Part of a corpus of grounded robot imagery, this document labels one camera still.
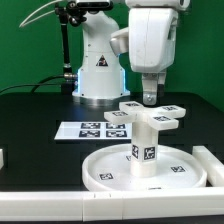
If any white fence bar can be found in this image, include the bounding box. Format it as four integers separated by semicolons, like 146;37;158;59
192;146;224;187
0;187;224;221

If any white block at left edge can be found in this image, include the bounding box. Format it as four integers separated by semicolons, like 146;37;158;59
0;149;4;170

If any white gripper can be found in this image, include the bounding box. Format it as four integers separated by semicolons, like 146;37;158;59
129;8;178;105

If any white cross-shaped table base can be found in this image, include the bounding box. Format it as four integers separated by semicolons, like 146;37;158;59
104;101;186;131

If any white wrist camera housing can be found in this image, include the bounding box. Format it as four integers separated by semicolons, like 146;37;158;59
110;28;129;56

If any white round table top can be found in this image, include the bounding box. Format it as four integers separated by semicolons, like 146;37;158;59
82;144;207;191

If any white cable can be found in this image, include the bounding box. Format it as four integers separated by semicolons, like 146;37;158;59
18;0;68;29

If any white right fence bar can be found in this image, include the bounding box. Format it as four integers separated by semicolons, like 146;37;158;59
192;146;224;187

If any white front fence bar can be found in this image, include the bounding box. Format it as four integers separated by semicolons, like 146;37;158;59
0;187;224;221

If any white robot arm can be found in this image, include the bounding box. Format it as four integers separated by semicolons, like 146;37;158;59
73;0;191;105

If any black cable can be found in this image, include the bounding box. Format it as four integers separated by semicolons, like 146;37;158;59
0;74;78;96

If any white marker sheet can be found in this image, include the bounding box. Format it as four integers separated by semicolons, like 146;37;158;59
54;122;132;140

